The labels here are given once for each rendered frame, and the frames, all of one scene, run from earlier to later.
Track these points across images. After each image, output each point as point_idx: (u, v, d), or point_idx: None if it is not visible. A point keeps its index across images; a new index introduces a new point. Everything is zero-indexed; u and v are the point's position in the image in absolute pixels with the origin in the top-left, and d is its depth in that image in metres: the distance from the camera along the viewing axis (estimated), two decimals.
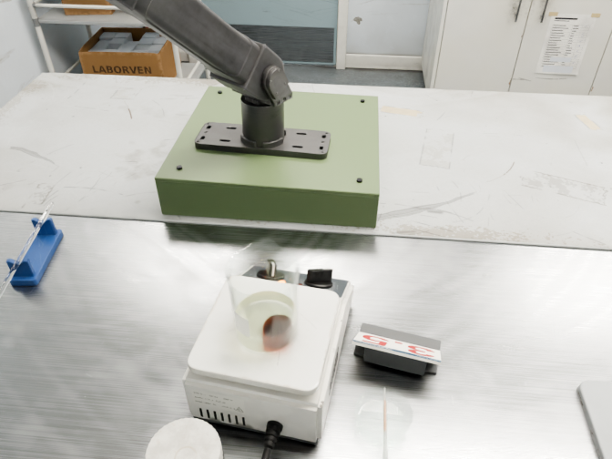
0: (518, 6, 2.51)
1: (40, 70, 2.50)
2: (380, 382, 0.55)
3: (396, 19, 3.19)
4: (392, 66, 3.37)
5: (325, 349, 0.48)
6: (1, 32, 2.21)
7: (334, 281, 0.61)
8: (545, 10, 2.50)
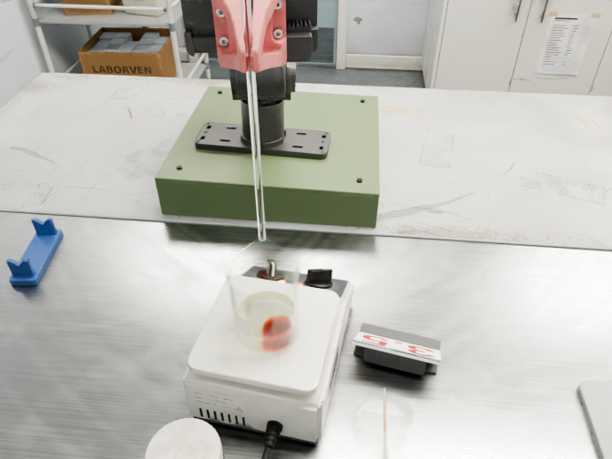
0: (518, 6, 2.51)
1: (40, 70, 2.50)
2: (380, 382, 0.55)
3: (396, 19, 3.19)
4: (392, 66, 3.37)
5: (325, 349, 0.48)
6: (1, 32, 2.21)
7: (334, 281, 0.61)
8: (545, 10, 2.50)
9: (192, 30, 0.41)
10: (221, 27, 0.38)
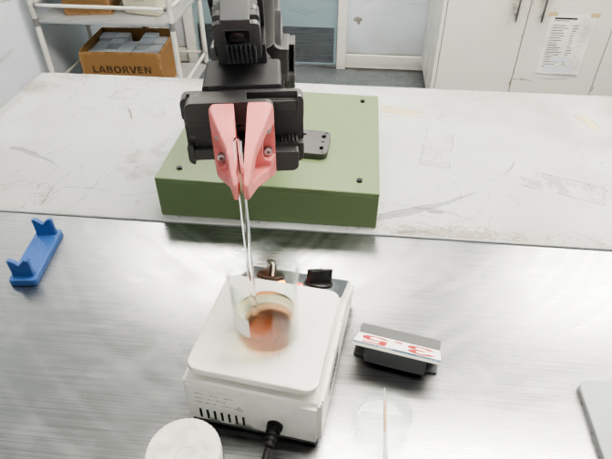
0: (518, 6, 2.51)
1: (40, 70, 2.50)
2: (380, 382, 0.55)
3: (396, 19, 3.19)
4: (392, 66, 3.37)
5: (325, 349, 0.48)
6: (1, 32, 2.21)
7: (334, 281, 0.61)
8: (545, 10, 2.50)
9: (194, 143, 0.47)
10: (219, 147, 0.44)
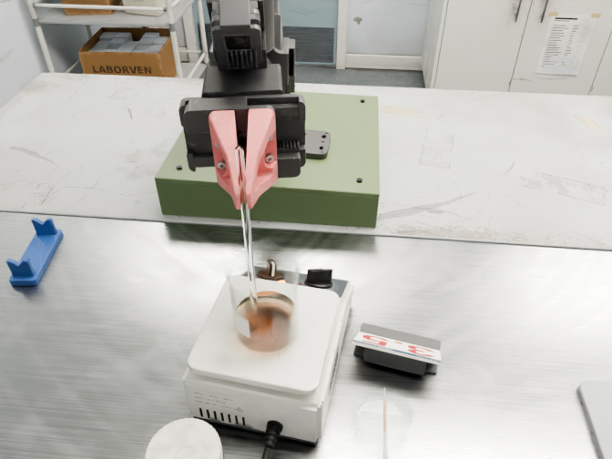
0: (518, 6, 2.51)
1: (40, 70, 2.50)
2: (380, 382, 0.55)
3: (396, 19, 3.19)
4: (392, 66, 3.37)
5: (325, 349, 0.48)
6: (1, 32, 2.21)
7: (334, 281, 0.61)
8: (545, 10, 2.50)
9: (194, 150, 0.46)
10: (219, 154, 0.43)
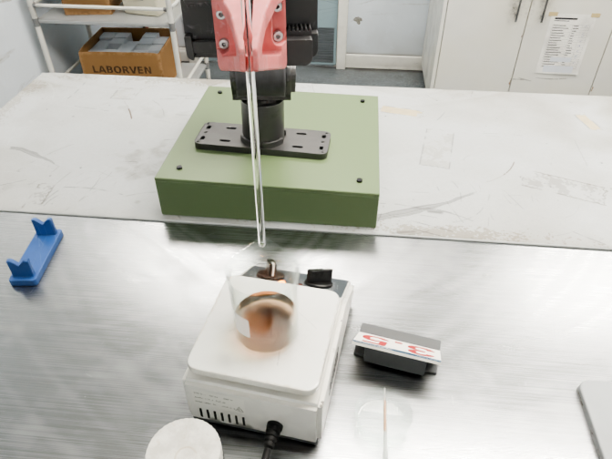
0: (518, 6, 2.51)
1: (40, 70, 2.50)
2: (380, 382, 0.55)
3: (396, 19, 3.19)
4: (392, 66, 3.37)
5: (325, 349, 0.48)
6: (1, 32, 2.21)
7: (334, 281, 0.61)
8: (545, 10, 2.50)
9: (192, 35, 0.41)
10: (221, 30, 0.38)
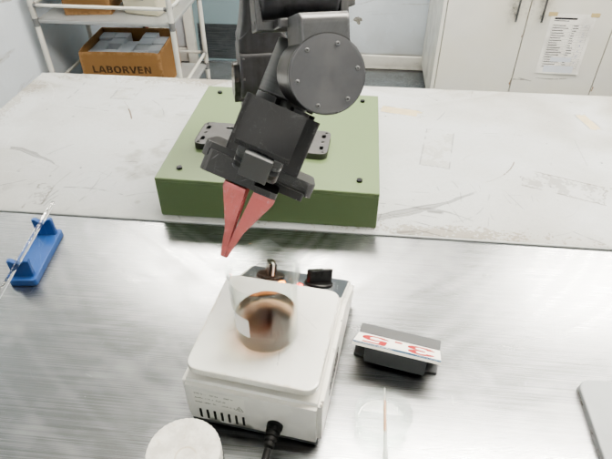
0: (518, 6, 2.51)
1: (40, 70, 2.50)
2: (380, 382, 0.55)
3: (396, 19, 3.19)
4: (392, 66, 3.37)
5: (325, 349, 0.48)
6: (1, 32, 2.21)
7: (334, 281, 0.61)
8: (545, 10, 2.50)
9: None
10: None
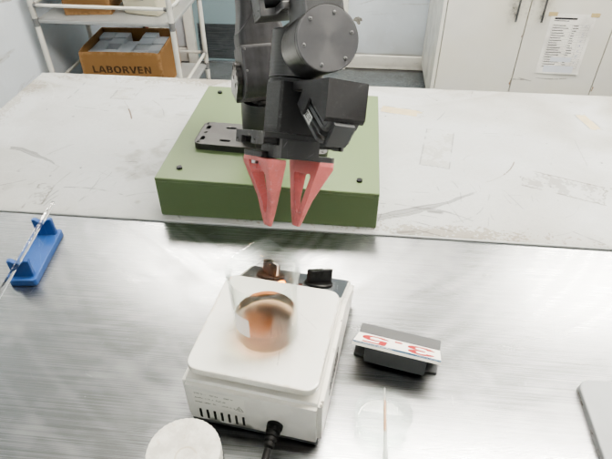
0: (518, 6, 2.51)
1: (40, 70, 2.50)
2: (380, 382, 0.55)
3: (396, 19, 3.19)
4: (392, 66, 3.37)
5: (325, 349, 0.48)
6: (1, 32, 2.21)
7: (334, 281, 0.61)
8: (545, 10, 2.50)
9: (246, 135, 0.56)
10: (257, 159, 0.56)
